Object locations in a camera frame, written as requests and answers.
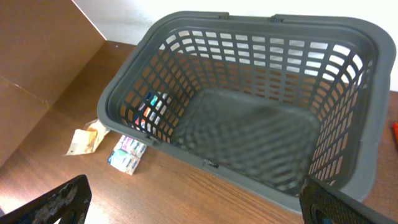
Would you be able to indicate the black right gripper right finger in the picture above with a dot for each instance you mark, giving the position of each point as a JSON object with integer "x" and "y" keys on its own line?
{"x": 321, "y": 203}

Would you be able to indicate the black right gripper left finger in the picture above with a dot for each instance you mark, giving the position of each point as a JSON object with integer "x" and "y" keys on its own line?
{"x": 67, "y": 203}

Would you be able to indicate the small brown paper snack bag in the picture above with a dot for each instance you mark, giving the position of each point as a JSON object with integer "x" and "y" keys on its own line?
{"x": 87, "y": 140}

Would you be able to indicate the Kleenex tissue multipack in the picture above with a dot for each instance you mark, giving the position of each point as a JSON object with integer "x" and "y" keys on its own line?
{"x": 127, "y": 154}

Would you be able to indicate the grey plastic basket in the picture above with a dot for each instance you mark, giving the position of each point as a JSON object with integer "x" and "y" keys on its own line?
{"x": 261, "y": 102}

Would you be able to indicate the brown cardboard box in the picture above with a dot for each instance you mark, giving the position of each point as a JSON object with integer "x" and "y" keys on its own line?
{"x": 44, "y": 46}

